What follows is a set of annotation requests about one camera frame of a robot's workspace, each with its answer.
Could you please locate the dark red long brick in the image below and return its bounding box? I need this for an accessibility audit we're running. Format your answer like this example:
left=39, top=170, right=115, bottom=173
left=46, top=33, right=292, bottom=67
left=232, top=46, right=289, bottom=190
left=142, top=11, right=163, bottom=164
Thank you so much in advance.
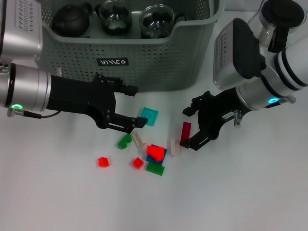
left=180, top=122, right=192, bottom=143

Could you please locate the left gripper cable with plug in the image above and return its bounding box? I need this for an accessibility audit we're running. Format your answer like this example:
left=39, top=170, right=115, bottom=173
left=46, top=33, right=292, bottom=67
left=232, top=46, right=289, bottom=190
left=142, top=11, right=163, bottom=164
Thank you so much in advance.
left=6, top=107, right=61, bottom=120

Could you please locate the red sloped building brick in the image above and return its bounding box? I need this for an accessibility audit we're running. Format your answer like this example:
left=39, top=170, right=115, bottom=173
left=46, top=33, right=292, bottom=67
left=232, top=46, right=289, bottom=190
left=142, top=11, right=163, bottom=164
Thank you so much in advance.
left=146, top=145, right=166, bottom=162

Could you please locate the translucent white building brick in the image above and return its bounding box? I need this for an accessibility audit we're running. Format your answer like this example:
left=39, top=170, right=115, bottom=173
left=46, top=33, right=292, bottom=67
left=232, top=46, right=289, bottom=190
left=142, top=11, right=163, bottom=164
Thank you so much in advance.
left=131, top=130, right=147, bottom=152

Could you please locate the black clay teapot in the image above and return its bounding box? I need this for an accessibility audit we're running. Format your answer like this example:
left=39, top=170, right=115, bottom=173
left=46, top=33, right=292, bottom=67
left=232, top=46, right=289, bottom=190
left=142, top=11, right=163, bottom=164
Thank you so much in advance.
left=52, top=4, right=92, bottom=38

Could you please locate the glass carafe with black handle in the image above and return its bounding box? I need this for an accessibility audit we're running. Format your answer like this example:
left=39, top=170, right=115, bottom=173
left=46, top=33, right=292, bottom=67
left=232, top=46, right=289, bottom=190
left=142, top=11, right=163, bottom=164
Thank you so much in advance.
left=247, top=0, right=305, bottom=52

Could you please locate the grey-green perforated storage bin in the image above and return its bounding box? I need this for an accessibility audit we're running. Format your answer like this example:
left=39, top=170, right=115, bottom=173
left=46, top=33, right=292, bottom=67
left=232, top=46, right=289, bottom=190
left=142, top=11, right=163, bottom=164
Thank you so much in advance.
left=36, top=0, right=226, bottom=92

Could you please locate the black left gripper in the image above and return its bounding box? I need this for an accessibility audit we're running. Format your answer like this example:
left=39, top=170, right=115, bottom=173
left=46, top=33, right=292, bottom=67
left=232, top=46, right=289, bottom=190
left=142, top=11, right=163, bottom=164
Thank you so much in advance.
left=47, top=74, right=149, bottom=135

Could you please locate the teal square building brick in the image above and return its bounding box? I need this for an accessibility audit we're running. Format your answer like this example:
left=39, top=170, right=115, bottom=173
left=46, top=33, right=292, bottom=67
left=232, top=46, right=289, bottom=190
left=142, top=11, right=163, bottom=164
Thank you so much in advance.
left=141, top=107, right=159, bottom=127

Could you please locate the blue building brick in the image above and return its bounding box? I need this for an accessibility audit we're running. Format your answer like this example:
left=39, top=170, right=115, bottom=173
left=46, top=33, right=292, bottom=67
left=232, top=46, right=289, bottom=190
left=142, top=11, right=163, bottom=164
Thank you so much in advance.
left=146, top=144, right=167, bottom=166

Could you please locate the gripper cable with plug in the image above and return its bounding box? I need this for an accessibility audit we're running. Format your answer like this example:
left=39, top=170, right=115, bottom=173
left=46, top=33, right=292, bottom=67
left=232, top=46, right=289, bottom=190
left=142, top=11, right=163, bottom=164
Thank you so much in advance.
left=232, top=109, right=242, bottom=128
left=6, top=107, right=61, bottom=120

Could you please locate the green flat building brick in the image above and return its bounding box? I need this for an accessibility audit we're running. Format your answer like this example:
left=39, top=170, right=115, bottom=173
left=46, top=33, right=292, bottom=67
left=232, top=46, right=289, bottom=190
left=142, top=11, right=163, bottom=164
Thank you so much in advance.
left=145, top=161, right=166, bottom=176

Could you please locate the right gripper cable with plug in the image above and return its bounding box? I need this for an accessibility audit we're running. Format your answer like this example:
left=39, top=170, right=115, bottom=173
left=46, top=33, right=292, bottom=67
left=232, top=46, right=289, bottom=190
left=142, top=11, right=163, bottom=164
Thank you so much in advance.
left=232, top=109, right=242, bottom=128

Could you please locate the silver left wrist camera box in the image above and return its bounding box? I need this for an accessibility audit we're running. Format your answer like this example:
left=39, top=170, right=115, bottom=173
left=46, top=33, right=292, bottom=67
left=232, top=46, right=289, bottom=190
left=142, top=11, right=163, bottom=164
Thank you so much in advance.
left=0, top=0, right=44, bottom=65

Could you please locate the pale pink building brick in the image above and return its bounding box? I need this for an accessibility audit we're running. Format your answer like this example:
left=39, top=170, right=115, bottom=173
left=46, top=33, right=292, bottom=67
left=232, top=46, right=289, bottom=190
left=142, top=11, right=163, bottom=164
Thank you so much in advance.
left=167, top=138, right=181, bottom=157

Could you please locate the green notched building brick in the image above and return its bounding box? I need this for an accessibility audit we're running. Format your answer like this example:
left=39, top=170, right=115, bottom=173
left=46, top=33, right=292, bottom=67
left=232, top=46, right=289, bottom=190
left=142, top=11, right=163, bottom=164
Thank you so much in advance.
left=117, top=133, right=133, bottom=150

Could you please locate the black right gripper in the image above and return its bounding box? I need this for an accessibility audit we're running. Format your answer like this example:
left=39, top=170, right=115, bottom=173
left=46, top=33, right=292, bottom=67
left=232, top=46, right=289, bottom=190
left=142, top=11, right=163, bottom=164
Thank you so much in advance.
left=179, top=87, right=244, bottom=152

